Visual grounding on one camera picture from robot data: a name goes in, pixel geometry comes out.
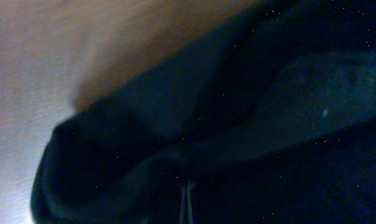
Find black shorts patterned waistband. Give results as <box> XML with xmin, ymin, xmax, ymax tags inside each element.
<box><xmin>31</xmin><ymin>0</ymin><xmax>376</xmax><ymax>223</ymax></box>

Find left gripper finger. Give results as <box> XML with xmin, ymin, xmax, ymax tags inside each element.
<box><xmin>186</xmin><ymin>182</ymin><xmax>195</xmax><ymax>224</ymax></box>
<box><xmin>179</xmin><ymin>183</ymin><xmax>186</xmax><ymax>224</ymax></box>

